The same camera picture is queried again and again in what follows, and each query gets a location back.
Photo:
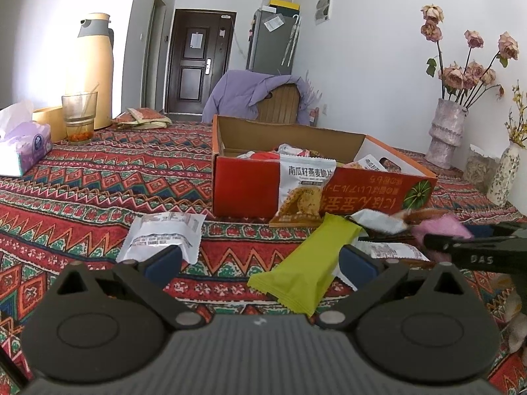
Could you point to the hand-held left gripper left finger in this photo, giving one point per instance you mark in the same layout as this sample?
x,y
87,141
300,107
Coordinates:
x,y
162,261

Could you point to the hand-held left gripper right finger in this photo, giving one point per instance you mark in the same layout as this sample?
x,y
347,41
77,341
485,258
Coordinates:
x,y
357,261

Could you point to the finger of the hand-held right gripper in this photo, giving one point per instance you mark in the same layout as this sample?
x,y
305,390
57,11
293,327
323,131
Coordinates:
x,y
481,231
481,259

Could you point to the white printed snack packet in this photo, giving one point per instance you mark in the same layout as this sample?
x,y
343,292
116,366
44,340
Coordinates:
x,y
164,234
290,149

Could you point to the small white snack packet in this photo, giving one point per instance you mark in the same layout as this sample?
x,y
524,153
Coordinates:
x,y
395,251
378,220

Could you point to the yellow-green snack packet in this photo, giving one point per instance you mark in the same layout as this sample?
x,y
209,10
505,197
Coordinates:
x,y
306,263

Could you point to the brown window snack packet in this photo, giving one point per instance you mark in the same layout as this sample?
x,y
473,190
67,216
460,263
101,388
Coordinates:
x,y
424,214

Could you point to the white oat crisp packet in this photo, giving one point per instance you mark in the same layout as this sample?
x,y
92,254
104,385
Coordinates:
x,y
302,191

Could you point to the red cardboard box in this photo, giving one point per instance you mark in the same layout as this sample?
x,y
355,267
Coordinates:
x,y
243,185

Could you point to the person's right hand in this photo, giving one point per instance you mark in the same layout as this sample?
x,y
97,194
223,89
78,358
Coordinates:
x,y
516,321

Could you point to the small floral vase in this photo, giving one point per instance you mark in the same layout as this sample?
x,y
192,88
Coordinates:
x,y
504,173

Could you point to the glass jar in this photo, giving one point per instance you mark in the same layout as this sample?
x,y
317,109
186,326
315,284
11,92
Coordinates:
x,y
479,166

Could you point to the tall pink textured vase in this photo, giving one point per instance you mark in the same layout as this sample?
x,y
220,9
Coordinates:
x,y
445,133

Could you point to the dried pink roses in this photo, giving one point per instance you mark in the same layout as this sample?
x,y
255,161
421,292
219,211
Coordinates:
x,y
469,74

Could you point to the glass cup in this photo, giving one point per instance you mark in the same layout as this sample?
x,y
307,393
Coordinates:
x,y
80,115

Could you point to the wooden chair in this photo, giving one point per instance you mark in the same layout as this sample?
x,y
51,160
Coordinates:
x,y
280,107

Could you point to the purple tissue pack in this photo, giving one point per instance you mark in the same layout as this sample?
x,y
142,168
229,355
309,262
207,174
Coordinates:
x,y
24,148

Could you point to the round yellow container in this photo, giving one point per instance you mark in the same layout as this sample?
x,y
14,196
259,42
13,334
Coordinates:
x,y
47,123

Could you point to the purple cloth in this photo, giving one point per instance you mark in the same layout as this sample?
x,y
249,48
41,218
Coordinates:
x,y
234,92

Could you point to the dark brown entrance door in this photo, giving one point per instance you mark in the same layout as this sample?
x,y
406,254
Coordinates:
x,y
197,74

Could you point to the yellow thermos jug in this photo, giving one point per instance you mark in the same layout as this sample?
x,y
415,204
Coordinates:
x,y
96,74

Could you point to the grey interior door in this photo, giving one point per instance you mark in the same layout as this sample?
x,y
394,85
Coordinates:
x,y
152,53

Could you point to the white door notice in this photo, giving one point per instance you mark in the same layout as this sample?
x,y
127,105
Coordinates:
x,y
195,40

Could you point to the grey refrigerator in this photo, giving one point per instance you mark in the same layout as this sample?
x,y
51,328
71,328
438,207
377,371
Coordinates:
x,y
265,51

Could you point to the white folded umbrella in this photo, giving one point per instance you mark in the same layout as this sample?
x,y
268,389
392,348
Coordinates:
x,y
290,41

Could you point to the white paper note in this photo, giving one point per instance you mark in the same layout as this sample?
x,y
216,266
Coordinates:
x,y
274,24

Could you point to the yellow box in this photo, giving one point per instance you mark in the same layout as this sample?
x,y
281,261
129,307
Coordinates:
x,y
286,4

